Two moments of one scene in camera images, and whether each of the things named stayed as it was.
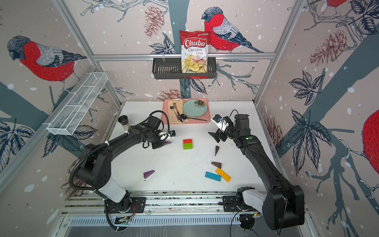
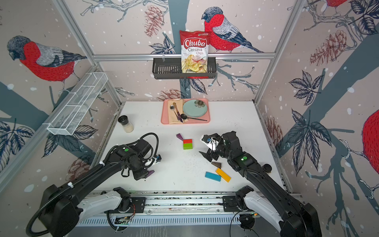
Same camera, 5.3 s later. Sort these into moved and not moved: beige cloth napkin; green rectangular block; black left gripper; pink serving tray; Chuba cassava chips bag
Moved: black left gripper
Not moved: Chuba cassava chips bag; beige cloth napkin; pink serving tray; green rectangular block
